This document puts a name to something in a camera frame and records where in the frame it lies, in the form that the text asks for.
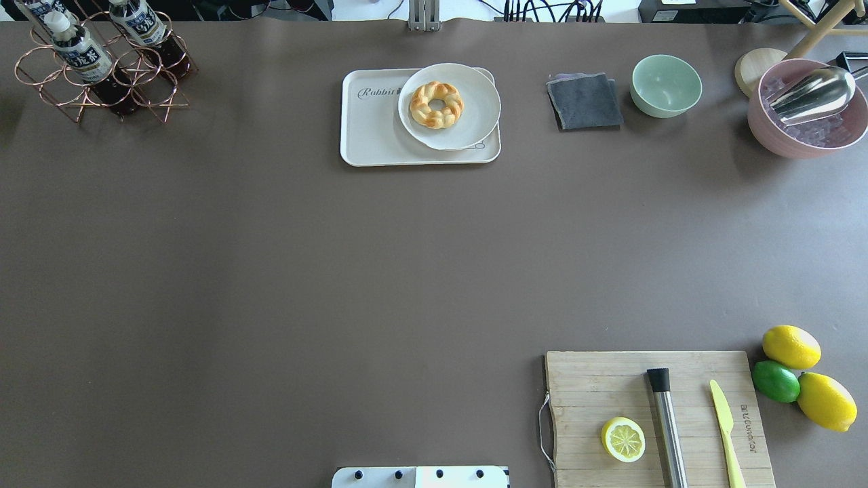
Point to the tea bottle white cap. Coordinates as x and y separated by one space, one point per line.
92 63

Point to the cream serving tray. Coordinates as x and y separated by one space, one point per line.
372 133

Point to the tea bottle in rack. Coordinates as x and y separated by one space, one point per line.
144 28
36 11

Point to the white round plate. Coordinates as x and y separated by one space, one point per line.
482 107

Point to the grey folded cloth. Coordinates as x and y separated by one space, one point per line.
584 101

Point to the wooden cutting board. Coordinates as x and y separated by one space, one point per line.
589 388

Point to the steel muddler black tip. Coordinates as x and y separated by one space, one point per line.
659 381

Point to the half lemon slice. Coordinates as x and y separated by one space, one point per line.
623 439

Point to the green ceramic bowl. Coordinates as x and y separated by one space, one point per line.
664 86

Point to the yellow plastic knife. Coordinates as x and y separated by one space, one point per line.
726 424

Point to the round wooden stand base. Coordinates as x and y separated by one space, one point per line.
752 65

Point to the green lime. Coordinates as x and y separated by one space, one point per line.
776 381

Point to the yellow lemon upper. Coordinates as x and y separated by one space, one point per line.
792 347

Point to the yellow lemon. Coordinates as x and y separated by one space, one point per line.
792 347
826 402

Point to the pink ice bowl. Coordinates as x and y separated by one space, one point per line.
782 140

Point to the yellow lemon lower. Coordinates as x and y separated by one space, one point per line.
826 402

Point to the braided ring bread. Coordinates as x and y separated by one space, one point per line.
436 105

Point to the aluminium frame post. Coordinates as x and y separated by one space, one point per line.
424 15

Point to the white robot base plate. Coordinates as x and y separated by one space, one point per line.
423 476

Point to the copper wire bottle rack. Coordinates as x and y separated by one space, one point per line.
57 85

